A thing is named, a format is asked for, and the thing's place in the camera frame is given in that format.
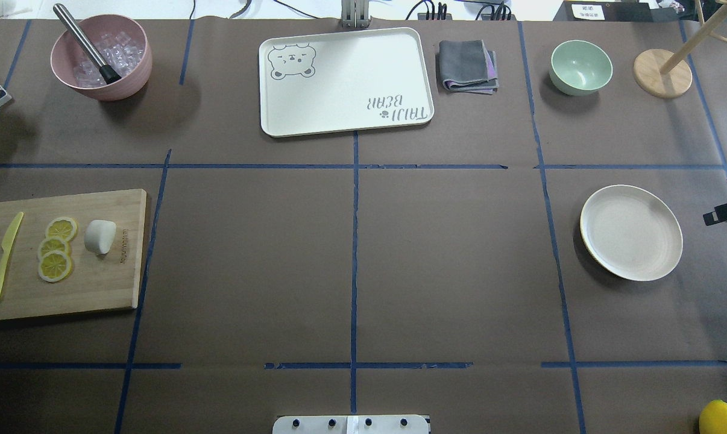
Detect lemon slice top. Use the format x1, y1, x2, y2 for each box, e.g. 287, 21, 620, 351
45, 216, 79, 242

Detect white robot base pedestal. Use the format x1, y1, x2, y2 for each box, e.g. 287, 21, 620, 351
272, 414, 432, 433

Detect white bear tray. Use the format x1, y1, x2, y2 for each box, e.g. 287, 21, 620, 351
259, 27, 435, 137

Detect lemon slice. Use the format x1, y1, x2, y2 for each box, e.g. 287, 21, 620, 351
37, 236, 71, 261
45, 216, 79, 242
37, 251, 72, 283

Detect steel muddler black tip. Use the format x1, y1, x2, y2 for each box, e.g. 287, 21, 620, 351
52, 3, 122, 84

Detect pink bowl with ice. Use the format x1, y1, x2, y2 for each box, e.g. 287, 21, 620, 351
51, 14, 153, 101

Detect lemon slice bottom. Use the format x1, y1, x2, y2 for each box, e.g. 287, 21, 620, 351
37, 251, 72, 283

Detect yellow lemon upper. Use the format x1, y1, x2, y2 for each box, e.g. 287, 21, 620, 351
699, 400, 727, 433

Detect black phone stand box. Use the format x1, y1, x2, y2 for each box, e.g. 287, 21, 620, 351
553, 1, 653, 22

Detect yellow plastic knife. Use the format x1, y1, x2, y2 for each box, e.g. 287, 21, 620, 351
0, 212, 25, 297

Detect white steamed bun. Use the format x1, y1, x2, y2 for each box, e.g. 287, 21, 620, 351
83, 219, 116, 255

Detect lemon slice middle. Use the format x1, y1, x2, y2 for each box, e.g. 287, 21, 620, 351
37, 236, 71, 261

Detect mint green bowl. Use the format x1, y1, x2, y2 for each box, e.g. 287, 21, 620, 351
549, 40, 614, 96

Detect cream round plate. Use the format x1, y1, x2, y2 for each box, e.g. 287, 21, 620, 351
579, 184, 684, 282

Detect bamboo cutting board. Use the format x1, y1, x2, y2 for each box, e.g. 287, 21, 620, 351
0, 189, 148, 319

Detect wooden mug stand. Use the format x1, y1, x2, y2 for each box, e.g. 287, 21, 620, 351
632, 1, 727, 99

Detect grey folded cloth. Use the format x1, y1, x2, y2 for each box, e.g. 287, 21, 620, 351
438, 40, 499, 95

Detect aluminium frame post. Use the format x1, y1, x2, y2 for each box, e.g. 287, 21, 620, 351
341, 0, 371, 28

